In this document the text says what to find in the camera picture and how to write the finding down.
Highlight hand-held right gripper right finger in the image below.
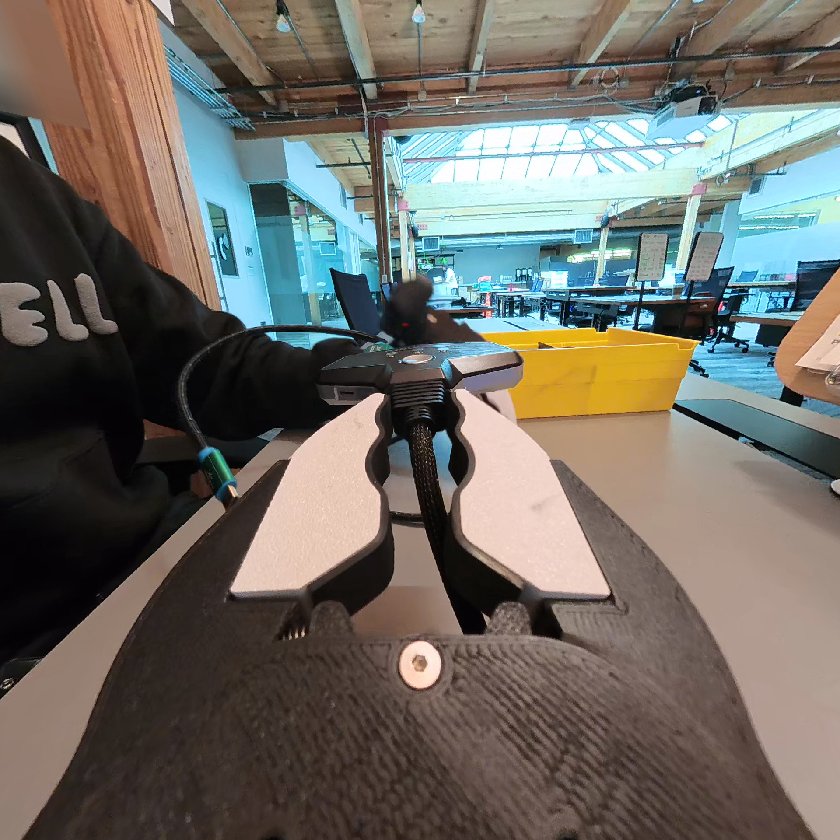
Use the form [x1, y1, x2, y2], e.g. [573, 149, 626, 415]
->
[448, 390, 613, 606]

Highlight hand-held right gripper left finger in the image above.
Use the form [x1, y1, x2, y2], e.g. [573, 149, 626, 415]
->
[230, 392, 396, 606]

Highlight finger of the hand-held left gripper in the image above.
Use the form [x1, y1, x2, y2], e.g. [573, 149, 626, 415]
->
[479, 387, 521, 426]

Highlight yellow plastic bin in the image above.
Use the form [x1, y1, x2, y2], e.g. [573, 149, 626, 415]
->
[481, 326, 700, 421]

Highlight black braided cable green plugs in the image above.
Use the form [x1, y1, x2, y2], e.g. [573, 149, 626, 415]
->
[176, 325, 388, 509]

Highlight person's left forearm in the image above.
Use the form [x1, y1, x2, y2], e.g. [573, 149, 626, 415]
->
[141, 262, 395, 442]

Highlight black office chair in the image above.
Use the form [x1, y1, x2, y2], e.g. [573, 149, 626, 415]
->
[330, 268, 385, 337]
[705, 266, 752, 355]

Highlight whiteboard on stand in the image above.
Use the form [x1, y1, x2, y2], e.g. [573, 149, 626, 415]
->
[682, 231, 725, 299]
[631, 232, 670, 329]

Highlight person's black hoodie torso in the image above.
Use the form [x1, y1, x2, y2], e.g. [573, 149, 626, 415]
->
[0, 134, 244, 690]

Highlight wooden document stand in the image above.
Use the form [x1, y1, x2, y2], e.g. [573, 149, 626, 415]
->
[774, 269, 840, 406]

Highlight printed paper sheets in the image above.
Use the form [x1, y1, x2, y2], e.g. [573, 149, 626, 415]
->
[795, 323, 840, 374]

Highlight wooden pillar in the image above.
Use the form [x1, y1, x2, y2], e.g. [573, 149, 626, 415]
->
[42, 0, 222, 309]

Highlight ceiling projector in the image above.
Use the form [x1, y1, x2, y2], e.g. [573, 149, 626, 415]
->
[646, 82, 723, 142]

